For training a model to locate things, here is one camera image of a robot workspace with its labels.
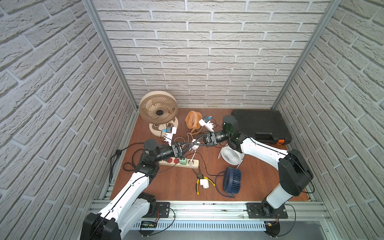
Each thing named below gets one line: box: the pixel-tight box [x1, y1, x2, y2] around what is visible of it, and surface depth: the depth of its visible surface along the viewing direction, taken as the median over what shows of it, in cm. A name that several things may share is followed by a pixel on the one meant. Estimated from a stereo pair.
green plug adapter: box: [179, 157, 187, 165], surface depth 85 cm
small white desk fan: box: [217, 143, 245, 169], surface depth 85 cm
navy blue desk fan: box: [223, 166, 242, 198], surface depth 74 cm
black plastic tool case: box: [232, 109, 292, 145], surface depth 100 cm
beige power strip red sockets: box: [158, 158, 200, 169], surface depth 89 cm
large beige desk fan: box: [139, 90, 179, 137], surface depth 89 cm
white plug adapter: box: [200, 178, 209, 189], surface depth 83 cm
